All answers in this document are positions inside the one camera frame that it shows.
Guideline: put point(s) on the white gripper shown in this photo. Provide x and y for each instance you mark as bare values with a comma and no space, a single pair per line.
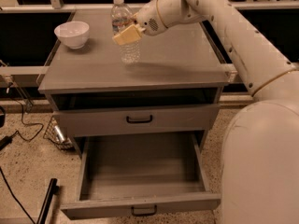
148,19

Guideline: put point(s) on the clear plastic water bottle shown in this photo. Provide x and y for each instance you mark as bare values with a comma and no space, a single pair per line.
121,18

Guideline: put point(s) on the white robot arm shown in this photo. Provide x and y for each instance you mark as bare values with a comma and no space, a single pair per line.
260,149

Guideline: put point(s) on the grey drawer cabinet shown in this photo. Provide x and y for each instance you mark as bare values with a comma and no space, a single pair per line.
178,67

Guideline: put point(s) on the grey upper drawer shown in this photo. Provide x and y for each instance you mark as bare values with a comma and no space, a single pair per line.
159,119

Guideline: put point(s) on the open grey middle drawer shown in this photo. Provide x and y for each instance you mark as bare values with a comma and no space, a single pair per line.
140,175

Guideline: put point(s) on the white ceramic bowl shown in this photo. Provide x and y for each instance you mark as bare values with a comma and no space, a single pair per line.
73,34

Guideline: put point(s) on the black left base leg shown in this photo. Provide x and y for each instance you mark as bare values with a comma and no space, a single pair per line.
51,191

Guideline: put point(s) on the wire mesh basket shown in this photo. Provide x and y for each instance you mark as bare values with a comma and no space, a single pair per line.
56,136

